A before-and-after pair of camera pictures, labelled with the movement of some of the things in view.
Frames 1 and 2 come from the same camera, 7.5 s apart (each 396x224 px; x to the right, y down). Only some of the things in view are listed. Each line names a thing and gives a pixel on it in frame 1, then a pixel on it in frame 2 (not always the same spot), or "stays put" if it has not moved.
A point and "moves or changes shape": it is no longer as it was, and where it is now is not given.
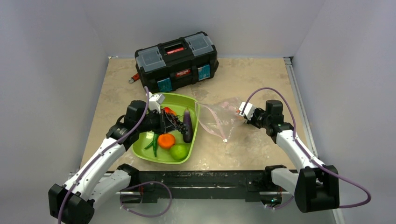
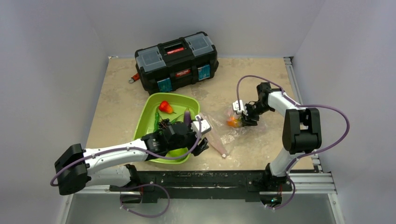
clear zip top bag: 221,117 moves or changes shape
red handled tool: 134,78 stays put
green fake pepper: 155,141 moves or changes shape
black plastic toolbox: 166,66 stays put
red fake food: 169,110 moves or changes shape
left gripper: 165,125 to 201,144
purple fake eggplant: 187,137 stays put
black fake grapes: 182,128 moves or changes shape
